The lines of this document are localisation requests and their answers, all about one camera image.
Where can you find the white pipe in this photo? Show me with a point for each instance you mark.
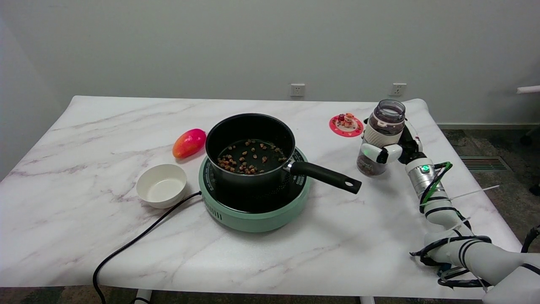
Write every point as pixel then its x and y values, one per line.
pixel 529 89

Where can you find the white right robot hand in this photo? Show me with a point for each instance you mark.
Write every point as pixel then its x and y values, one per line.
pixel 411 143

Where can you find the white bowl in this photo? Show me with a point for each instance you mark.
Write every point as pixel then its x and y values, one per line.
pixel 161 188

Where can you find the white zip tie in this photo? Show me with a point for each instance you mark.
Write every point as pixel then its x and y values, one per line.
pixel 472 193

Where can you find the white wall socket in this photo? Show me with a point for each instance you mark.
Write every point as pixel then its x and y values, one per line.
pixel 297 90
pixel 398 89

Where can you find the clear bottle with brown contents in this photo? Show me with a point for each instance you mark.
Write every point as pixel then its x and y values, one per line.
pixel 384 131

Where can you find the green induction cooker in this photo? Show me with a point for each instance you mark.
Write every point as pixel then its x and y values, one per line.
pixel 253 220

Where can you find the red orange mango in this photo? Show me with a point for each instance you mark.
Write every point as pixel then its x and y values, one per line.
pixel 189 143

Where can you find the floor vent grille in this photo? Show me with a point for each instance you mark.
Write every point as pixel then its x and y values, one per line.
pixel 485 163

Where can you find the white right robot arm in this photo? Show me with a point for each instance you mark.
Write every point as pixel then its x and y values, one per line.
pixel 481 255

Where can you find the brown food pieces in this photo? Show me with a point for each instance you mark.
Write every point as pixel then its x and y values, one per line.
pixel 242 169

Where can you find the pink bottle lid with figure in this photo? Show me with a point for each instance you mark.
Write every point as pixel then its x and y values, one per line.
pixel 346 126

